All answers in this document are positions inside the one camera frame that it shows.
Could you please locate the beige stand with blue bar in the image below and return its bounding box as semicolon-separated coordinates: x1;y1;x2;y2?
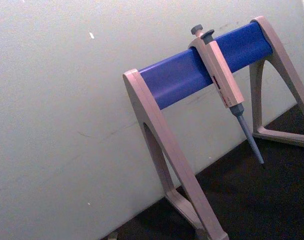
122;15;304;240

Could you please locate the beige pipette with grey tip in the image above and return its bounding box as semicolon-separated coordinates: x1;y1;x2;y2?
188;24;266;166

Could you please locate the black table cloth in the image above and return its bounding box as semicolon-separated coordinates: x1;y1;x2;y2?
101;92;304;240

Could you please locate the plain pale wall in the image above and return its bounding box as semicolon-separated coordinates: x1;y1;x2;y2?
0;0;304;240

